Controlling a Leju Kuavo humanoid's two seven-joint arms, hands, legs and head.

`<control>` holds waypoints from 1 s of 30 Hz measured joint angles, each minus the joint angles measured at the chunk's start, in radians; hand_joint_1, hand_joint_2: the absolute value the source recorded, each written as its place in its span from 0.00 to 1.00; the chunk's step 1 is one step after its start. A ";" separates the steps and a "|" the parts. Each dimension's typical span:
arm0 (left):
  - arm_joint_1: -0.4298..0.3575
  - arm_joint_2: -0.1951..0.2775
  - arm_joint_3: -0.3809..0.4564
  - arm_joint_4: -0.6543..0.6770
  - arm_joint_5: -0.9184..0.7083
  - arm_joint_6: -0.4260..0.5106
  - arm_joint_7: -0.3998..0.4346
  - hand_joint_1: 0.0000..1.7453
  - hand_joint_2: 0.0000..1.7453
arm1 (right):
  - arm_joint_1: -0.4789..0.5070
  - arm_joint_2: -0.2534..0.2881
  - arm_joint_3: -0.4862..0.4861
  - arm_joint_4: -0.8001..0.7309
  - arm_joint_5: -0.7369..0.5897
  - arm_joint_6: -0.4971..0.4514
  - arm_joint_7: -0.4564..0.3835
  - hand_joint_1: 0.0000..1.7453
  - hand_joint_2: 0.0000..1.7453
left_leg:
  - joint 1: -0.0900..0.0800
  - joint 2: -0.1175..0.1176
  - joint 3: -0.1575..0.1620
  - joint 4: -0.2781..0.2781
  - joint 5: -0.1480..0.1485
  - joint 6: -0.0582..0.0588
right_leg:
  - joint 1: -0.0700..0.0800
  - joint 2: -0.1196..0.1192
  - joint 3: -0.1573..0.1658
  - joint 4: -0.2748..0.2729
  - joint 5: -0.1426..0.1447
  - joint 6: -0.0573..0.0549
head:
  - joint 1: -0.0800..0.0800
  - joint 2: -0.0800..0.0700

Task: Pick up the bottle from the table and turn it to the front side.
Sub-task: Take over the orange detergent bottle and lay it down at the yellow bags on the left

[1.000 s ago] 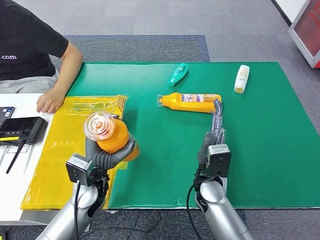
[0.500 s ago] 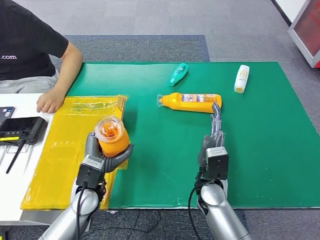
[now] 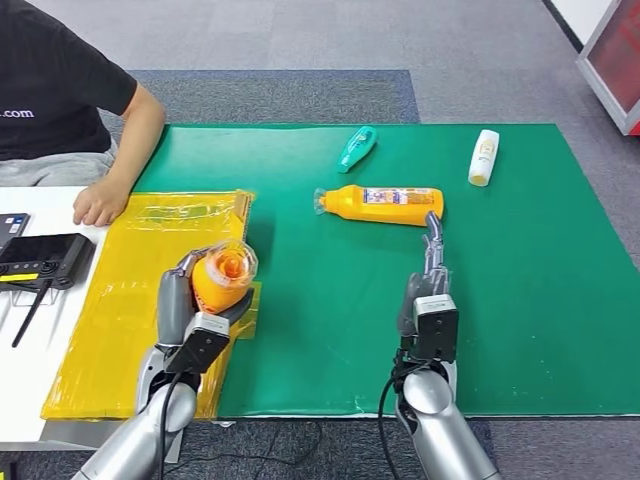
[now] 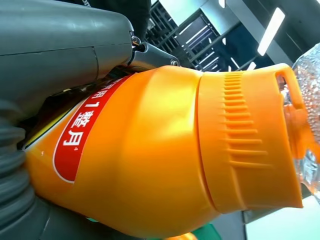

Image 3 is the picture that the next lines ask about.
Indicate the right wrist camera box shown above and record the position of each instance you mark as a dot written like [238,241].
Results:
[436,328]

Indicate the green table mat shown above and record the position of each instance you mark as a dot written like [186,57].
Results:
[525,278]

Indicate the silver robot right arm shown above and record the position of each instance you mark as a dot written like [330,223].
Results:
[440,424]

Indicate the person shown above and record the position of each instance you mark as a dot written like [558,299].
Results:
[50,79]

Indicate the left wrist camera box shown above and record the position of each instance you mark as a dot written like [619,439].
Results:
[200,341]

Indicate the red cabinet with white frame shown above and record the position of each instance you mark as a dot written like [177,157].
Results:
[615,63]

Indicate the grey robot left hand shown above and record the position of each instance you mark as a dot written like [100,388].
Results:
[172,305]

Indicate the white plastic bottle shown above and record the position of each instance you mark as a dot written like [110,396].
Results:
[483,157]

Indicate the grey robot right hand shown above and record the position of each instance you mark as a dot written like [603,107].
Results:
[434,265]

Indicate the black controller with antenna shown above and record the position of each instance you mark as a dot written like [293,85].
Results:
[45,257]

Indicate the dark laptop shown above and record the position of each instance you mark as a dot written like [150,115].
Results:
[12,226]

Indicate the orange bottle with clear cap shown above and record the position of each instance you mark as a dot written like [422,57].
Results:
[390,208]
[223,278]

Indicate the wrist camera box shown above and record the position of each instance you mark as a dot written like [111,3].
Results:
[436,328]
[200,341]

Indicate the person's hand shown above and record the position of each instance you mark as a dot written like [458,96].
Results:
[97,201]

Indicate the person's forearm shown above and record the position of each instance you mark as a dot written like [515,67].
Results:
[137,139]

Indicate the yellow plastic sheet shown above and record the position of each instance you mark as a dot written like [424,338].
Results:
[100,331]

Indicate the teal plastic bottle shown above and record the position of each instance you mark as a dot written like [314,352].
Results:
[358,148]

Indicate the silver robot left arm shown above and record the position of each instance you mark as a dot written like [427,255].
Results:
[135,437]

